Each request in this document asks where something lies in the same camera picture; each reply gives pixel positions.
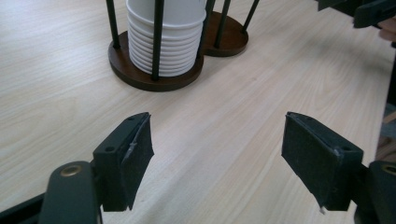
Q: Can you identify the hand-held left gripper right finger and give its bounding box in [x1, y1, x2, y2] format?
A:
[280, 111, 364, 216]

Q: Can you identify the white cup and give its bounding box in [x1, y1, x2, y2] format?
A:
[125, 0, 207, 77]

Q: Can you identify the brown wooden cup holder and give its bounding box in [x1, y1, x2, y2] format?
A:
[105, 0, 261, 92]

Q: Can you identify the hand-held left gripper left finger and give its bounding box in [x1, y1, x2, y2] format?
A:
[92, 111, 155, 213]

